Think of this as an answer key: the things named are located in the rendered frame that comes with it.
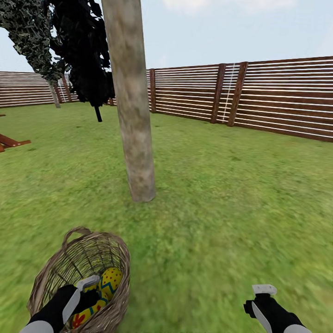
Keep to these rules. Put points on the easter egg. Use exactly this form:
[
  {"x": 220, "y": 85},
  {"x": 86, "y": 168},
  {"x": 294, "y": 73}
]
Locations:
[
  {"x": 83, "y": 316},
  {"x": 110, "y": 280},
  {"x": 96, "y": 286}
]

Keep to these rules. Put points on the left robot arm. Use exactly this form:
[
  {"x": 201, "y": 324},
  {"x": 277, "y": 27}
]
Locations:
[{"x": 68, "y": 300}]

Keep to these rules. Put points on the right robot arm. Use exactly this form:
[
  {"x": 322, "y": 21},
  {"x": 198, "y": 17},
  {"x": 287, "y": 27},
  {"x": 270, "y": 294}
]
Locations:
[{"x": 273, "y": 317}]

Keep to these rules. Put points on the wicker basket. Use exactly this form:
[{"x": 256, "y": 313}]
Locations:
[{"x": 108, "y": 318}]

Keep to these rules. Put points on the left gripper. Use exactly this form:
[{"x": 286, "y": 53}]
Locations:
[{"x": 89, "y": 299}]

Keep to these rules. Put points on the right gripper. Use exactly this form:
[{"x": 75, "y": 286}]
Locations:
[{"x": 248, "y": 308}]

